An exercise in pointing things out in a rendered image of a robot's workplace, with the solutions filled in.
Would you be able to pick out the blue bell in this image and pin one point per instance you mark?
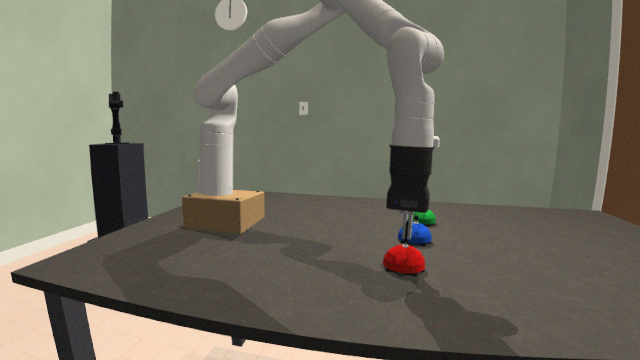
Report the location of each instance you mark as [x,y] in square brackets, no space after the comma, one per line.
[420,234]

